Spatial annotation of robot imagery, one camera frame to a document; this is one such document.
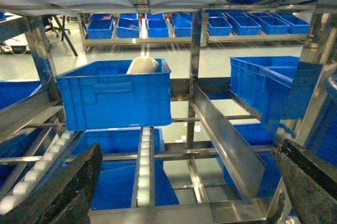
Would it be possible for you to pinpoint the white bag in crate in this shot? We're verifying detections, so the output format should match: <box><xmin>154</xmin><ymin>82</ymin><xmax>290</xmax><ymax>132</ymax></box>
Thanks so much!
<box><xmin>126</xmin><ymin>56</ymin><xmax>159</xmax><ymax>74</ymax></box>

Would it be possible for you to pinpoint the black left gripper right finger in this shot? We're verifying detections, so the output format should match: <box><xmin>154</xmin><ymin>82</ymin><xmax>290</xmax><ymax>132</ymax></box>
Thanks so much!
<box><xmin>272</xmin><ymin>139</ymin><xmax>336</xmax><ymax>223</ymax></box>

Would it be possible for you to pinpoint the white roller track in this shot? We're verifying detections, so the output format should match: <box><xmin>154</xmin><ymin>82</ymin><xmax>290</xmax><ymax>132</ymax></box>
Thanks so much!
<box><xmin>1</xmin><ymin>131</ymin><xmax>73</xmax><ymax>215</ymax></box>
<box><xmin>131</xmin><ymin>127</ymin><xmax>155</xmax><ymax>208</ymax></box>

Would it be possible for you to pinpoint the steel divider plate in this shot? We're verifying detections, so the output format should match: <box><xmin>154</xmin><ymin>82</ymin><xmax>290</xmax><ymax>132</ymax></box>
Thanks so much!
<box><xmin>192</xmin><ymin>84</ymin><xmax>265</xmax><ymax>199</ymax></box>

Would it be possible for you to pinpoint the blue crate on rollers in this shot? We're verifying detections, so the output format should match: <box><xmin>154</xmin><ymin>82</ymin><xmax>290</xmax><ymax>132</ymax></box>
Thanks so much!
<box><xmin>56</xmin><ymin>59</ymin><xmax>172</xmax><ymax>131</ymax></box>

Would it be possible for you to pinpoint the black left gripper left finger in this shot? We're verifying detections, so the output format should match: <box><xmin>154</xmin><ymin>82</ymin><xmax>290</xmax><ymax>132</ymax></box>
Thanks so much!
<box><xmin>1</xmin><ymin>143</ymin><xmax>103</xmax><ymax>223</ymax></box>

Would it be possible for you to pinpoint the white roller track centre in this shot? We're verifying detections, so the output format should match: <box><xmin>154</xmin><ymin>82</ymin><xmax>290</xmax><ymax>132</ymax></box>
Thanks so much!
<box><xmin>131</xmin><ymin>127</ymin><xmax>155</xmax><ymax>208</ymax></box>

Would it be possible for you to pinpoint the blue crate right side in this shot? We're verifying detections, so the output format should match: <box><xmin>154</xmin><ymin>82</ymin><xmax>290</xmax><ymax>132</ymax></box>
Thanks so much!
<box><xmin>230</xmin><ymin>55</ymin><xmax>299</xmax><ymax>134</ymax></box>

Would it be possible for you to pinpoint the blue crate lower level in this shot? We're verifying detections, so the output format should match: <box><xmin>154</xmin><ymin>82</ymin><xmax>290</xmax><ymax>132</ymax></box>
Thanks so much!
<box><xmin>72</xmin><ymin>129</ymin><xmax>179</xmax><ymax>210</ymax></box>

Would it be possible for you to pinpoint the white roller track left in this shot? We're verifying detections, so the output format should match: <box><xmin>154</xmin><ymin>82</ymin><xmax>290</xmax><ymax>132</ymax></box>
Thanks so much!
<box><xmin>1</xmin><ymin>131</ymin><xmax>73</xmax><ymax>215</ymax></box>

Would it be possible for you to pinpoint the far shelf with blue bins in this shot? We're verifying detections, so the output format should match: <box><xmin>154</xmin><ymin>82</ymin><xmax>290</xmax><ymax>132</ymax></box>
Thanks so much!
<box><xmin>78</xmin><ymin>12</ymin><xmax>310</xmax><ymax>51</ymax></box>

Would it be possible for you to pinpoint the steel flow rack frame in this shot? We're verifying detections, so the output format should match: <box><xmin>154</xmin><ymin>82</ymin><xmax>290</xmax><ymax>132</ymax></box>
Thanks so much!
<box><xmin>1</xmin><ymin>0</ymin><xmax>336</xmax><ymax>223</ymax></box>

